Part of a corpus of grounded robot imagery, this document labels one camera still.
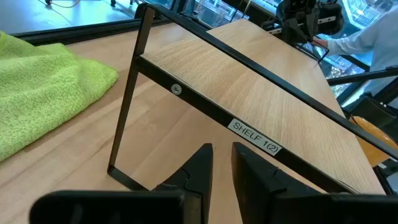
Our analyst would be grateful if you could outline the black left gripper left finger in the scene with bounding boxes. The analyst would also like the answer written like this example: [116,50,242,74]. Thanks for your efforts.
[152,142,215,224]

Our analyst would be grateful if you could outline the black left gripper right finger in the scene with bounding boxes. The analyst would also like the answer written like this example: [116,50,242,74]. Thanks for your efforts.
[231,142,326,224]

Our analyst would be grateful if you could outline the amber translucent cup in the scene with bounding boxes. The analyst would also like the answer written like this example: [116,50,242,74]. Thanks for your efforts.
[349,115,398,168]

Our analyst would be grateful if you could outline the black cup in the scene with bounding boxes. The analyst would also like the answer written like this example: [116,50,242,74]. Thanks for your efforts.
[348,95,398,128]

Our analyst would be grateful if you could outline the green microfibre cloth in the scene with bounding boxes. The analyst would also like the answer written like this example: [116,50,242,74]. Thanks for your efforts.
[0,30,119,162]

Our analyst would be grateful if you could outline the person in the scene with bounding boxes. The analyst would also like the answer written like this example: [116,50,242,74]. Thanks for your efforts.
[312,9,398,94]

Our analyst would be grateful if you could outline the wooden shelf with black frame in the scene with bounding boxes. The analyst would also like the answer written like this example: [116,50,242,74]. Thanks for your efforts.
[107,2,398,195]

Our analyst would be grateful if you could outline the black table frame rails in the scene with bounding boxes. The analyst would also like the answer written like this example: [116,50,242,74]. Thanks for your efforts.
[11,17,398,106]

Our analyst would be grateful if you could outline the yellow floor cable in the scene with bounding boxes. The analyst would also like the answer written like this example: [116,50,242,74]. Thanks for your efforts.
[45,0,82,9]

